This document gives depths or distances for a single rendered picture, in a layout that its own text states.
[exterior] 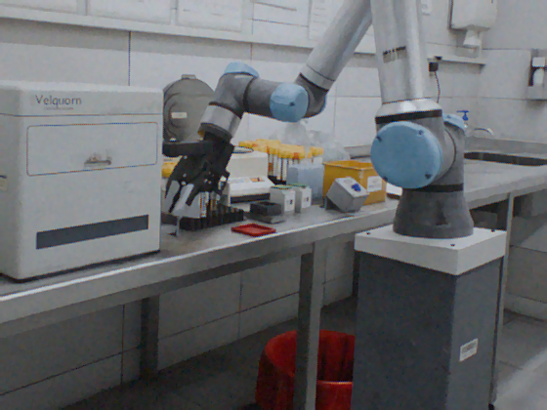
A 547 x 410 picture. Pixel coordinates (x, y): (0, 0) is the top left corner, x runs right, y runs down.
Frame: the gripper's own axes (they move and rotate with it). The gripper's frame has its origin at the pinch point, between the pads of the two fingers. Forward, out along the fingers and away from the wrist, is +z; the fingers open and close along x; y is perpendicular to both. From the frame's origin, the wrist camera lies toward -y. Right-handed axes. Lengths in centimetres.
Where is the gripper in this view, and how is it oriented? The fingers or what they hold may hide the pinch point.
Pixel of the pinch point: (169, 219)
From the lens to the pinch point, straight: 128.0
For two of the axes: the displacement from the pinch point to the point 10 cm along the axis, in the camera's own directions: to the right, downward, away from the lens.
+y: 5.8, 4.4, 6.9
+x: -7.2, -1.1, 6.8
